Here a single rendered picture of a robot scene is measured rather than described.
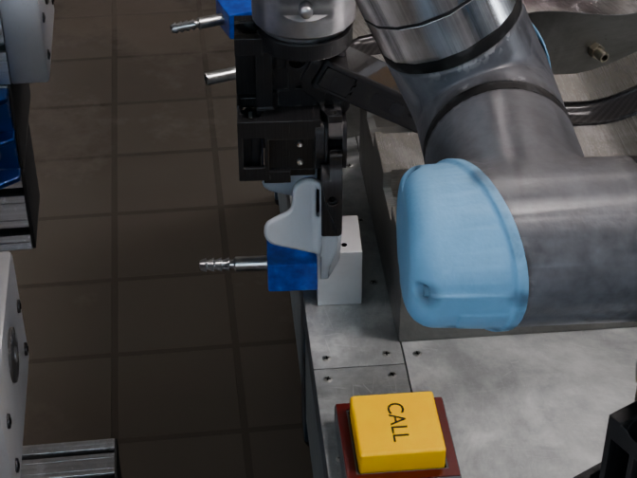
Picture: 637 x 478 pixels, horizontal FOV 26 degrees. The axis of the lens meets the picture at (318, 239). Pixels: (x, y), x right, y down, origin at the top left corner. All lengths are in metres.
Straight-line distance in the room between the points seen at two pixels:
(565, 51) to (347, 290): 0.41
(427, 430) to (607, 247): 0.40
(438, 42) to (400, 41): 0.02
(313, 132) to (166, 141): 1.81
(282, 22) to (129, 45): 2.21
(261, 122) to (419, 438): 0.25
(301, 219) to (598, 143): 0.28
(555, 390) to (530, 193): 0.48
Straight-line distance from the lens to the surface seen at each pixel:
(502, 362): 1.08
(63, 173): 2.75
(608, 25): 1.42
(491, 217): 0.59
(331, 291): 1.12
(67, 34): 3.24
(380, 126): 1.23
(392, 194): 1.14
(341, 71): 1.01
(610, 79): 1.27
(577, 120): 1.23
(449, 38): 0.67
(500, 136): 0.63
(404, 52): 0.68
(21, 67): 1.23
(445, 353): 1.09
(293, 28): 0.97
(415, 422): 0.98
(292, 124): 1.01
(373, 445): 0.96
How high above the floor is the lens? 1.52
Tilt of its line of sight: 37 degrees down
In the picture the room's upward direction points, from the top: straight up
